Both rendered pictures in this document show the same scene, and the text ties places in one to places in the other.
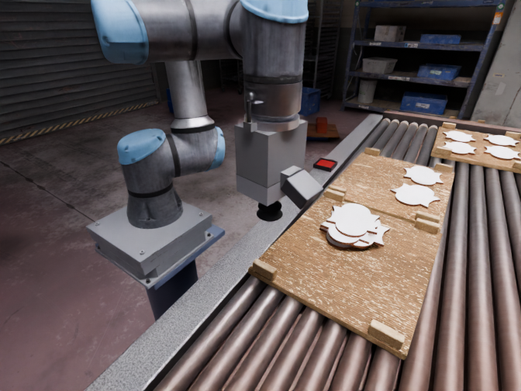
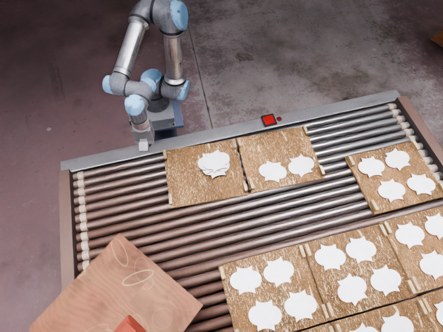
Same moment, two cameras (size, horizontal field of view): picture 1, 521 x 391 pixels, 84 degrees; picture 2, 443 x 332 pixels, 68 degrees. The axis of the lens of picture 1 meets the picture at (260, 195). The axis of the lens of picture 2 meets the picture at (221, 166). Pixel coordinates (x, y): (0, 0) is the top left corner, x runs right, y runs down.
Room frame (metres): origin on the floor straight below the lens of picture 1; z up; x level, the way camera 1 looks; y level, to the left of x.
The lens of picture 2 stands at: (0.01, -0.87, 2.52)
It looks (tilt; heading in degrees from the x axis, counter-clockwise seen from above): 61 degrees down; 43
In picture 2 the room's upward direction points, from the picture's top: straight up
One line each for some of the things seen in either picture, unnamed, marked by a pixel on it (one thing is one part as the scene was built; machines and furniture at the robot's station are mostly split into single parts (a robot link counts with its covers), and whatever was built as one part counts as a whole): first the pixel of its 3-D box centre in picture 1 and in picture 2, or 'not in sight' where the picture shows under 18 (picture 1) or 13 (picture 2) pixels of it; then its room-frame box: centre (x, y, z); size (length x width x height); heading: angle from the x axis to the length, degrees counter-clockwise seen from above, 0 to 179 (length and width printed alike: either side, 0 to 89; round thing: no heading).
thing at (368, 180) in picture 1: (392, 184); (279, 157); (0.90, -0.47, 0.93); 0.41 x 0.35 x 0.02; 146
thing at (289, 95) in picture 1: (270, 98); (138, 120); (0.39, -0.01, 1.35); 0.08 x 0.08 x 0.05
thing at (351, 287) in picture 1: (351, 251); (204, 172); (0.55, -0.23, 0.93); 0.41 x 0.35 x 0.02; 144
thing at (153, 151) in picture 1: (147, 158); (153, 83); (0.68, 0.29, 1.12); 0.13 x 0.12 x 0.14; 119
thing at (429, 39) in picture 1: (439, 39); not in sight; (4.69, -2.56, 1.14); 0.50 x 0.38 x 0.11; 64
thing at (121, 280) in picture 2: not in sight; (117, 316); (-0.21, -0.49, 1.03); 0.50 x 0.50 x 0.02; 5
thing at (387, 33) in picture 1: (389, 33); not in sight; (5.15, -2.01, 1.20); 0.36 x 0.28 x 0.22; 43
